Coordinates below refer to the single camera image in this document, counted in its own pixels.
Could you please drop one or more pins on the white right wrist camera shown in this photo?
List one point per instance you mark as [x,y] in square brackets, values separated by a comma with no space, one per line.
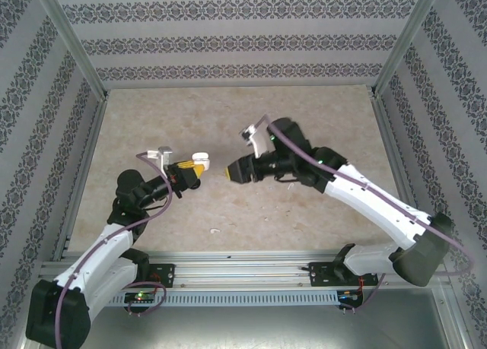
[260,141]

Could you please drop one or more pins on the aluminium side rail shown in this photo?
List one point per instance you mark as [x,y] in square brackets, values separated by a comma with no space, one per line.
[81,174]
[395,155]

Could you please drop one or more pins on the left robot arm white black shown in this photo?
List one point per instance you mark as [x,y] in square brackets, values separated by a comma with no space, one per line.
[95,257]

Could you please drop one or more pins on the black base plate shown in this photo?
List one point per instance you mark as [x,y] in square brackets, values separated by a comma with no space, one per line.
[163,275]
[319,275]

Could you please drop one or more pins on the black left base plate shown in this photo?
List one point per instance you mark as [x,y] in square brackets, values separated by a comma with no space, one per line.
[163,275]

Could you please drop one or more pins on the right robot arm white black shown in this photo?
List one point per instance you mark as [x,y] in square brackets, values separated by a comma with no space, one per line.
[373,200]

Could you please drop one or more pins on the controller circuit board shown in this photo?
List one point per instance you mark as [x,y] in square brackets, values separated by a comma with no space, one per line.
[349,297]
[140,297]

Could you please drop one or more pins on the aluminium mounting rail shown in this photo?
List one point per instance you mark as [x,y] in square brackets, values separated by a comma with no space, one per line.
[243,269]

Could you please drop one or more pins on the right controller circuit board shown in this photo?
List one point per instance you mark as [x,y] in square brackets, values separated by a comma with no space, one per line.
[349,297]

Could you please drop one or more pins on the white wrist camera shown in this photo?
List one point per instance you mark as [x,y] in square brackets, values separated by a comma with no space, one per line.
[260,141]
[165,151]

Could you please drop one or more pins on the grey metal sheet panel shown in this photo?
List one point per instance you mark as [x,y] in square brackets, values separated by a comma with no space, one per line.
[243,328]

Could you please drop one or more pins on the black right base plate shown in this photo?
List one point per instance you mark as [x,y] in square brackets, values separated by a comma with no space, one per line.
[319,275]

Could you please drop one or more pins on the left controller circuit board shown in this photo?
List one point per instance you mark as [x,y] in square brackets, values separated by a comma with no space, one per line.
[140,297]

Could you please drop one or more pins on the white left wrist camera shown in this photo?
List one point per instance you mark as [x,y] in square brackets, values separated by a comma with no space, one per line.
[165,151]

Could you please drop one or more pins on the white earbud charging case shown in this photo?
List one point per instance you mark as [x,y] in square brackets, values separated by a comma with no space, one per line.
[201,158]

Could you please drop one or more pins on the aluminium frame post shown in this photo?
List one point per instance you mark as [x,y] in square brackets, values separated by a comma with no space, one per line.
[72,41]
[407,41]

